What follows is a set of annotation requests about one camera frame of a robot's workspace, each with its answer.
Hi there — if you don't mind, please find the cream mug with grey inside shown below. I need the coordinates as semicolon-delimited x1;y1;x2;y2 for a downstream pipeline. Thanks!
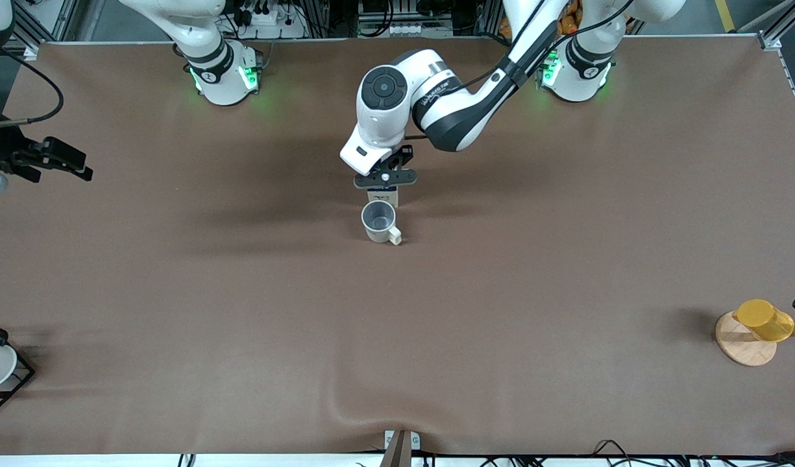
360;199;404;246

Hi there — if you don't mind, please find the yellow cup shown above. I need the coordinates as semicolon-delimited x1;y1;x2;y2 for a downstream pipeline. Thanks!
733;298;795;343

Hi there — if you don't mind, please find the brown table cover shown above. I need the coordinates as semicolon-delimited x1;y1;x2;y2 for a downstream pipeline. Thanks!
0;36;795;456

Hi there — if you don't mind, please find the white connector strip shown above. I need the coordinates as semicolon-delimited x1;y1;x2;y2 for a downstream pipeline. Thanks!
385;22;454;38

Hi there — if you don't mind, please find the white power strip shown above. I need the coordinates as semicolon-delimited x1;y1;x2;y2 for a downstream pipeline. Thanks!
237;0;308;40

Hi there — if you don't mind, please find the orange snack pile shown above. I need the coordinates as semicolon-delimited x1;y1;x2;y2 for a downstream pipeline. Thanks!
498;0;583;38

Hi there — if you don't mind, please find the wooden mug stand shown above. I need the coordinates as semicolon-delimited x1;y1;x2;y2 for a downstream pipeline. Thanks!
715;310;795;368

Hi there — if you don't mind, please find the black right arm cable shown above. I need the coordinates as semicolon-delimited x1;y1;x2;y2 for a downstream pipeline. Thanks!
0;49;66;128

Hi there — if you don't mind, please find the aluminium frame profile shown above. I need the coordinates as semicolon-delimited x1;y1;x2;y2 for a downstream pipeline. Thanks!
728;0;795;137
11;0;81;46

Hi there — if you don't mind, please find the black wire rack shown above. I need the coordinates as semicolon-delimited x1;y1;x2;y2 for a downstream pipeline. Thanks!
0;315;36;419

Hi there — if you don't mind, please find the camera mount clamp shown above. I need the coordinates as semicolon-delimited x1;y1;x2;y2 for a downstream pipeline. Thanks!
381;428;422;467

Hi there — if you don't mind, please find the black looped cable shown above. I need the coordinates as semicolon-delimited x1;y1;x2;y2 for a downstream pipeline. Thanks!
591;439;635;462

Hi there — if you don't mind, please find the long black cable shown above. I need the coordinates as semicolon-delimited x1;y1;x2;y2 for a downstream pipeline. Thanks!
430;449;795;467

